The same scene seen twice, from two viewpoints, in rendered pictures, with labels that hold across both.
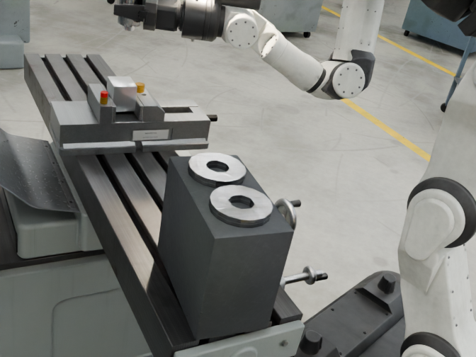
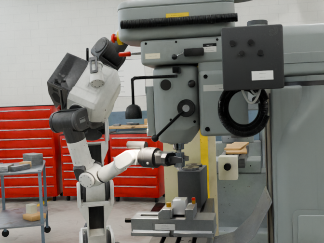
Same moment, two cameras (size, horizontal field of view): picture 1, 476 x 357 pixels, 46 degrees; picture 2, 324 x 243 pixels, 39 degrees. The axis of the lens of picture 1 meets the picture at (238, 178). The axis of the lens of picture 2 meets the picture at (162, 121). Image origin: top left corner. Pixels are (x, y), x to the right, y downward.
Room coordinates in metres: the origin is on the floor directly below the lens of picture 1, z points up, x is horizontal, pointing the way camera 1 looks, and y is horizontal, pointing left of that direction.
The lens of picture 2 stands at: (2.65, 1.53, 1.50)
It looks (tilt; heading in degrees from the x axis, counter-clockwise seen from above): 3 degrees down; 222
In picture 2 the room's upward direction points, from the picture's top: 2 degrees counter-clockwise
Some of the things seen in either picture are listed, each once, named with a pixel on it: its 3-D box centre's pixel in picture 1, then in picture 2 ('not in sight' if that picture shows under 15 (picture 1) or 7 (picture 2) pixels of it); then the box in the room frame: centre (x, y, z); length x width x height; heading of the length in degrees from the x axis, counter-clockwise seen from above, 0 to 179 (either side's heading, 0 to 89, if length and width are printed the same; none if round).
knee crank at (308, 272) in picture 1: (298, 278); not in sight; (1.34, -0.23, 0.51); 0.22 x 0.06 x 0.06; 123
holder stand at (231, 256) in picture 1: (218, 237); (193, 183); (0.73, 0.01, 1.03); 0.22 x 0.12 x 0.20; 27
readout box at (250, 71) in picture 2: not in sight; (252, 58); (1.28, 0.72, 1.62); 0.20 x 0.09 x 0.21; 123
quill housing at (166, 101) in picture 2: not in sight; (178, 104); (1.16, 0.29, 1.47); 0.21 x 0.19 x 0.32; 33
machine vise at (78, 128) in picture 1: (132, 116); (173, 218); (1.19, 0.27, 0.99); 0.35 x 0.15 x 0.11; 120
